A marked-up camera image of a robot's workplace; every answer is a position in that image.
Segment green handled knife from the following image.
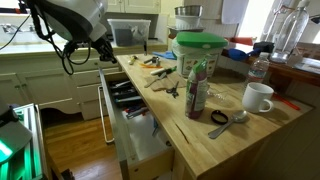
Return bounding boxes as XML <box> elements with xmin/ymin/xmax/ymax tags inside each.
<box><xmin>162</xmin><ymin>66</ymin><xmax>177</xmax><ymax>74</ymax></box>

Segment steel drawer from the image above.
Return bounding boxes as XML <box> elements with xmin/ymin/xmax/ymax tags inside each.
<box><xmin>98</xmin><ymin>69</ymin><xmax>174</xmax><ymax>180</ymax></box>

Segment large clear spray bottle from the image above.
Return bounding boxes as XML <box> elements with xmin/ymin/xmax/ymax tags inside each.
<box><xmin>270</xmin><ymin>0</ymin><xmax>310</xmax><ymax>63</ymax></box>

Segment red orange utensil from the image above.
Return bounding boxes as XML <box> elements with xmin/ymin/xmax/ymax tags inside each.
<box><xmin>273</xmin><ymin>93</ymin><xmax>300</xmax><ymax>111</ymax></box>

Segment black handled scissors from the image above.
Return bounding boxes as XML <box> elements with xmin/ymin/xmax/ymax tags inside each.
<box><xmin>166</xmin><ymin>81</ymin><xmax>179</xmax><ymax>98</ymax></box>

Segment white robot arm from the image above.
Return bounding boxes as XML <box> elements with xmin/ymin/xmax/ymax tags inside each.
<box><xmin>22</xmin><ymin>0</ymin><xmax>117</xmax><ymax>63</ymax></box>

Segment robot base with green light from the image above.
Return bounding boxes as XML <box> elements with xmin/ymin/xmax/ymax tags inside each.
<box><xmin>0</xmin><ymin>104</ymin><xmax>43</xmax><ymax>180</ymax></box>

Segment small plastic water bottle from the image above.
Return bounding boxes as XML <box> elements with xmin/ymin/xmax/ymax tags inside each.
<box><xmin>245</xmin><ymin>52</ymin><xmax>269</xmax><ymax>84</ymax></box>

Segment steel mixing bowl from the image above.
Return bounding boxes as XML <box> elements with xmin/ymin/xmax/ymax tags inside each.
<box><xmin>174</xmin><ymin>5</ymin><xmax>203</xmax><ymax>16</ymax></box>

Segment white bucket with green lid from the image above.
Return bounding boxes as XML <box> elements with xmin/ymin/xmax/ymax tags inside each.
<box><xmin>172</xmin><ymin>31</ymin><xmax>228</xmax><ymax>78</ymax></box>

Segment yellow handled ice cream scoop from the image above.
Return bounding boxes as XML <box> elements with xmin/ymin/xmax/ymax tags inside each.
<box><xmin>128</xmin><ymin>55</ymin><xmax>138</xmax><ymax>65</ymax></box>

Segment black ring band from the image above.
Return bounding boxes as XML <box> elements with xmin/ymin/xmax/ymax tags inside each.
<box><xmin>211</xmin><ymin>110</ymin><xmax>228</xmax><ymax>125</ymax></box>

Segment thin wooden cutting board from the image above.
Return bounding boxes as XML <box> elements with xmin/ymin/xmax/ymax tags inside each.
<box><xmin>145</xmin><ymin>72</ymin><xmax>186</xmax><ymax>91</ymax></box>

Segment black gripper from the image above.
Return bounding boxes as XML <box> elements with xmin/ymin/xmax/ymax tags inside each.
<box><xmin>91</xmin><ymin>36</ymin><xmax>117</xmax><ymax>64</ymax></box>

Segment orange peeler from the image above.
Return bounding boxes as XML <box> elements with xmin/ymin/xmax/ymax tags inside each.
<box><xmin>139</xmin><ymin>63</ymin><xmax>156</xmax><ymax>68</ymax></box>

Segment clear plastic storage bin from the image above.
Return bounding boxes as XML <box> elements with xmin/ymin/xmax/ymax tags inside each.
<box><xmin>108</xmin><ymin>19</ymin><xmax>151</xmax><ymax>47</ymax></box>

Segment large steel spoon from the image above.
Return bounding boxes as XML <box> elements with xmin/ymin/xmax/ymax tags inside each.
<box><xmin>208</xmin><ymin>110</ymin><xmax>247</xmax><ymax>139</ymax></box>

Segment blue cloth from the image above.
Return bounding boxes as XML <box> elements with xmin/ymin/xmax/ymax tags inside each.
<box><xmin>152</xmin><ymin>51</ymin><xmax>177</xmax><ymax>60</ymax></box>

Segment white ceramic mug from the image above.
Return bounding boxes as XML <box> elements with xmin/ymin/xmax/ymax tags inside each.
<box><xmin>242</xmin><ymin>82</ymin><xmax>274</xmax><ymax>113</ymax></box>

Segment steel spoon on board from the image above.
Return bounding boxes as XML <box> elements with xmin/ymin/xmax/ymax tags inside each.
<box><xmin>144</xmin><ymin>72</ymin><xmax>167</xmax><ymax>88</ymax></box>

